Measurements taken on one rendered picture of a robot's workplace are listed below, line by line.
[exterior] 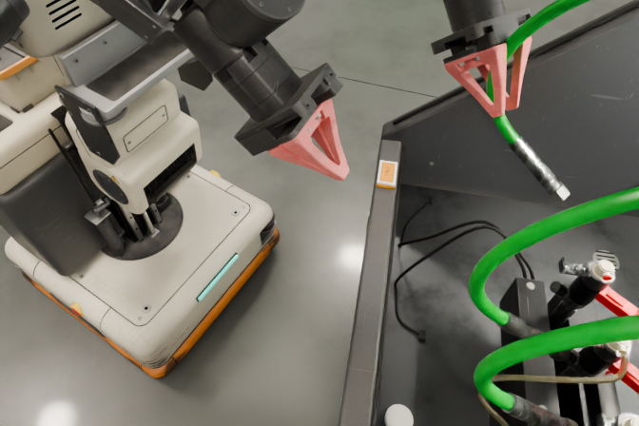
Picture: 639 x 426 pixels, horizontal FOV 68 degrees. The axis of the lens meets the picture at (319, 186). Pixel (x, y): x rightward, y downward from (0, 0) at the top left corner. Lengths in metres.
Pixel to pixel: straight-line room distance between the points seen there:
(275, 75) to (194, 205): 1.26
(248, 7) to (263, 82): 0.09
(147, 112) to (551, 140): 0.78
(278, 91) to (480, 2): 0.24
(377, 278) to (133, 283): 0.98
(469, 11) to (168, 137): 0.76
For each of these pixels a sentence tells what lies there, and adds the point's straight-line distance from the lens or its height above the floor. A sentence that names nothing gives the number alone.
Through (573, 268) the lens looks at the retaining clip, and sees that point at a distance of 0.61.
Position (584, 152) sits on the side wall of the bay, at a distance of 0.92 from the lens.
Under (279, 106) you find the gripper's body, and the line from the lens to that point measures 0.42.
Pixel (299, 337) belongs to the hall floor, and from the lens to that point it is 1.68.
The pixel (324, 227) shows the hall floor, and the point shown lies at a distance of 1.88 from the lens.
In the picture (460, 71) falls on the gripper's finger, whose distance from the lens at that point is 0.56.
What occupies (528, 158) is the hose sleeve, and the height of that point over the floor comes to 1.15.
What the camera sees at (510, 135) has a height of 1.17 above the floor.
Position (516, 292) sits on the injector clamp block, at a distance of 0.71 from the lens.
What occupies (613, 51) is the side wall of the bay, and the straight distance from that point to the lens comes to 0.79.
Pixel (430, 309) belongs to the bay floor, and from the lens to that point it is 0.83.
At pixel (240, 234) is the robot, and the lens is 1.56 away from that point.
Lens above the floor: 1.57
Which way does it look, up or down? 51 degrees down
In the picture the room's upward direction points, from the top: straight up
